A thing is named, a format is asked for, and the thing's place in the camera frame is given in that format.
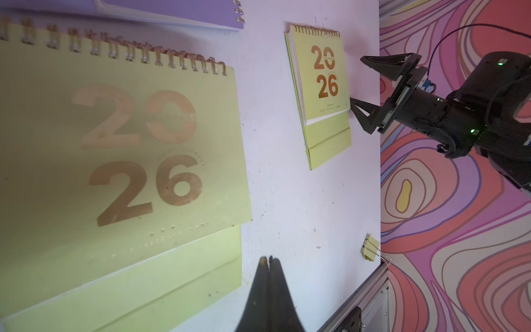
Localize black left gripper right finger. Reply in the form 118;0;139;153
268;256;304;331

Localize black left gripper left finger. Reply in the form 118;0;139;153
236;257;270;331

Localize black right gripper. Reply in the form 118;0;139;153
350;53;481;159

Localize green desk calendar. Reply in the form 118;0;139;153
285;25;351;170
1;19;252;331

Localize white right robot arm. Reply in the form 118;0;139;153
350;52;530;193

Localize yellow binder clips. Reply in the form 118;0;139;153
361;234;391;265

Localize purple desk calendar far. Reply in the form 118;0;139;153
1;0;245;30

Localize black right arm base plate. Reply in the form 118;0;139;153
335;307;363;332

